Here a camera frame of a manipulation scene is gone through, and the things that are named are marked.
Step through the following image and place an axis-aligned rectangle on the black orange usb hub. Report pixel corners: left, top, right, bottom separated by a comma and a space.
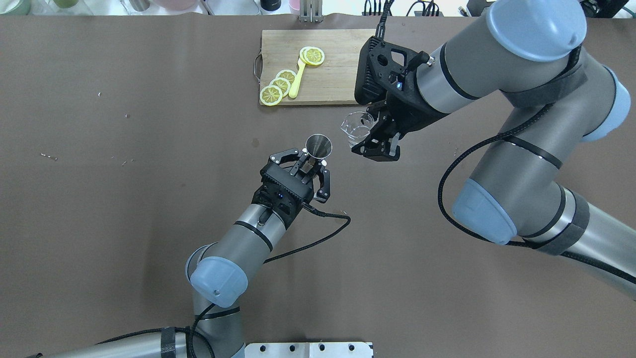
361, 0, 443, 17

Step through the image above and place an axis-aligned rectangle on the aluminium frame post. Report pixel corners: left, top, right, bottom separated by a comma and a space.
299, 0, 324, 23

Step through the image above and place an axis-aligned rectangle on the pink bowl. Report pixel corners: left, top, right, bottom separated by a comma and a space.
152, 0, 198, 11

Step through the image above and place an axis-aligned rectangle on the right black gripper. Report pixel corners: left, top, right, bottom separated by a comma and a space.
351, 75, 448, 162

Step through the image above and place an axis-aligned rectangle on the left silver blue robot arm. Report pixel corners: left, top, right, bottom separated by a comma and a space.
57, 146, 331, 358

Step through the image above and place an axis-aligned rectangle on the wooden cutting board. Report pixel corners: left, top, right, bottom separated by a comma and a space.
259, 29, 375, 106

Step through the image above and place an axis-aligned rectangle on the middle lemon slice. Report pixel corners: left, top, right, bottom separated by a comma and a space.
270, 77, 292, 97

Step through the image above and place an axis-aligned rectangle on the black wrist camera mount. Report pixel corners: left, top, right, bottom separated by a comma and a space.
354, 36, 436, 108

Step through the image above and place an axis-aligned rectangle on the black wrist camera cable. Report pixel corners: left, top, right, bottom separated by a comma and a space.
374, 0, 636, 271

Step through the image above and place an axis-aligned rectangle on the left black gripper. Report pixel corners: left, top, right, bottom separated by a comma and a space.
251, 149, 331, 229

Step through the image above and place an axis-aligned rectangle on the black thermos bottle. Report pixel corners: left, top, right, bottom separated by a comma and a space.
259, 0, 282, 12

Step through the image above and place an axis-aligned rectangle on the upper lemon slice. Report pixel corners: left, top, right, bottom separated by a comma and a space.
276, 69, 296, 84

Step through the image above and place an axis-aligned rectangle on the clear glass measuring cup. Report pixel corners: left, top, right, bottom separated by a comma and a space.
340, 111, 375, 148

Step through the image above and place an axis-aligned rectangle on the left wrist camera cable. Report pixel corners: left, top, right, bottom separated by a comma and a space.
189, 203, 351, 358

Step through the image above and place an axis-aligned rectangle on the lemon slice on fork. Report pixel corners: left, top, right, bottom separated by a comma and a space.
299, 47, 325, 66

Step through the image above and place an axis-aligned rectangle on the white pedestal base plate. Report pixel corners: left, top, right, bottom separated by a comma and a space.
244, 342, 375, 358

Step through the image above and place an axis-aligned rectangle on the pink cup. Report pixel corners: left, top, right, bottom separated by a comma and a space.
288, 0, 300, 14

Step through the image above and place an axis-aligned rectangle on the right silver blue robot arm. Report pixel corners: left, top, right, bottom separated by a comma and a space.
352, 0, 635, 299

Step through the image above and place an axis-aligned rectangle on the lemon slice near handle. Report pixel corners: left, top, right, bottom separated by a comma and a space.
259, 85, 284, 106

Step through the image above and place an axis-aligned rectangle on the green cup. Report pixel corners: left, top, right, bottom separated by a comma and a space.
0, 0, 31, 16

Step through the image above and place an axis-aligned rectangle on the steel jigger shaker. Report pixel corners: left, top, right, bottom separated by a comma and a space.
302, 134, 332, 173

